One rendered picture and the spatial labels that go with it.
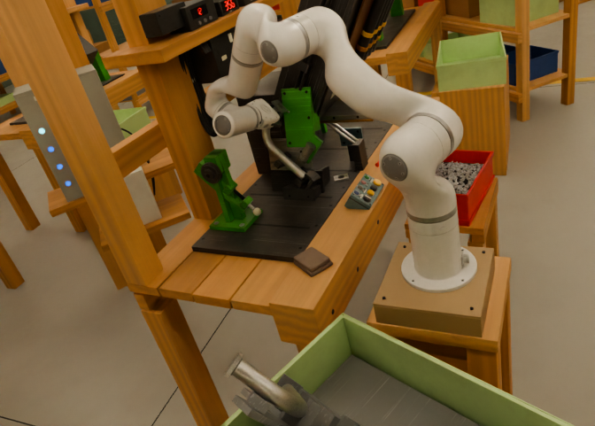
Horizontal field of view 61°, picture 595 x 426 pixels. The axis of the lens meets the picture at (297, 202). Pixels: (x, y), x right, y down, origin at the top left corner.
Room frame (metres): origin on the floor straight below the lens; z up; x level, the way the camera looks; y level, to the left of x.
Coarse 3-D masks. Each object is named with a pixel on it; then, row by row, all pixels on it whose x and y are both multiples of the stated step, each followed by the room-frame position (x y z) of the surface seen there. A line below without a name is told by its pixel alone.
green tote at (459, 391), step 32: (352, 320) 0.88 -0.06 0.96; (320, 352) 0.84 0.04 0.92; (352, 352) 0.90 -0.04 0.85; (384, 352) 0.81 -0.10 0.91; (416, 352) 0.74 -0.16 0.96; (320, 384) 0.83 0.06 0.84; (416, 384) 0.75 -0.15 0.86; (448, 384) 0.69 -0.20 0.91; (480, 384) 0.63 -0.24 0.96; (480, 416) 0.63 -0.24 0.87; (512, 416) 0.58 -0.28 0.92; (544, 416) 0.54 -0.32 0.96
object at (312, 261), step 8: (312, 248) 1.25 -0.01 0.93; (296, 256) 1.23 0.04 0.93; (304, 256) 1.22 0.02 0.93; (312, 256) 1.21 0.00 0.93; (320, 256) 1.20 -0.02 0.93; (296, 264) 1.22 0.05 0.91; (304, 264) 1.19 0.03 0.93; (312, 264) 1.18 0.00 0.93; (320, 264) 1.17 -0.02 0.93; (328, 264) 1.18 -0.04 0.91; (312, 272) 1.16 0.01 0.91; (320, 272) 1.17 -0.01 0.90
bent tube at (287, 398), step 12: (240, 360) 0.62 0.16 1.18; (228, 372) 0.60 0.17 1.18; (240, 372) 0.61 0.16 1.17; (252, 372) 0.61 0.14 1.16; (252, 384) 0.59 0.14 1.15; (264, 384) 0.59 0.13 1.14; (276, 384) 0.60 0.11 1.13; (288, 384) 0.75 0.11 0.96; (264, 396) 0.58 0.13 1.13; (276, 396) 0.58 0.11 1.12; (288, 396) 0.59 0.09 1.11; (300, 396) 0.66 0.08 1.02; (288, 408) 0.58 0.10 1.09; (300, 408) 0.59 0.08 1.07
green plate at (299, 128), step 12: (288, 96) 1.75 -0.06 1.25; (300, 96) 1.72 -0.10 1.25; (288, 108) 1.74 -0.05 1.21; (300, 108) 1.71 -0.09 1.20; (312, 108) 1.69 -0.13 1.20; (288, 120) 1.73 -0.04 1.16; (300, 120) 1.71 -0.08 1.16; (312, 120) 1.68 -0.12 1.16; (288, 132) 1.73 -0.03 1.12; (300, 132) 1.70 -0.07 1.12; (312, 132) 1.67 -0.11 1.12; (288, 144) 1.72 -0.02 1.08; (300, 144) 1.69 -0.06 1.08
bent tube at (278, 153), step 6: (276, 102) 1.75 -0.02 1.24; (276, 108) 1.73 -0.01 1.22; (282, 108) 1.73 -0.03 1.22; (264, 132) 1.74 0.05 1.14; (264, 138) 1.74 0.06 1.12; (270, 138) 1.74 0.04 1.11; (270, 144) 1.73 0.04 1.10; (270, 150) 1.72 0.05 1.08; (276, 150) 1.71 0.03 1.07; (276, 156) 1.70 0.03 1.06; (282, 156) 1.69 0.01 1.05; (282, 162) 1.69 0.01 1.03; (288, 162) 1.68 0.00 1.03; (294, 168) 1.66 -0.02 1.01; (300, 168) 1.66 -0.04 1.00; (300, 174) 1.64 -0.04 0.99
